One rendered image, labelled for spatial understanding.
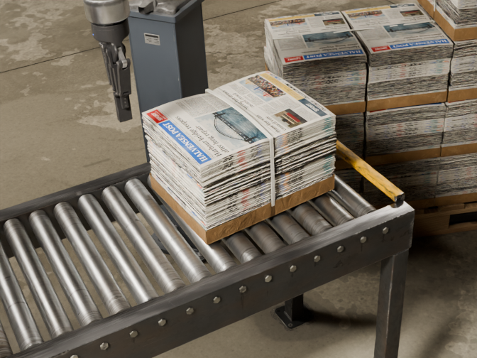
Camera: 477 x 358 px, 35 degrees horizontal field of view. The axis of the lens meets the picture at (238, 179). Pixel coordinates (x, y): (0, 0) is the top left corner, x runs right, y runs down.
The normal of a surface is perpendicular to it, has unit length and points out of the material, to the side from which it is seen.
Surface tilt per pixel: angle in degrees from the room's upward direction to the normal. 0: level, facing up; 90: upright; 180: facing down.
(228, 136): 3
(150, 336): 90
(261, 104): 2
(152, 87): 90
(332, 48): 0
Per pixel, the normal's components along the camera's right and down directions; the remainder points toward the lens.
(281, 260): -0.05, -0.82
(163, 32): -0.43, 0.54
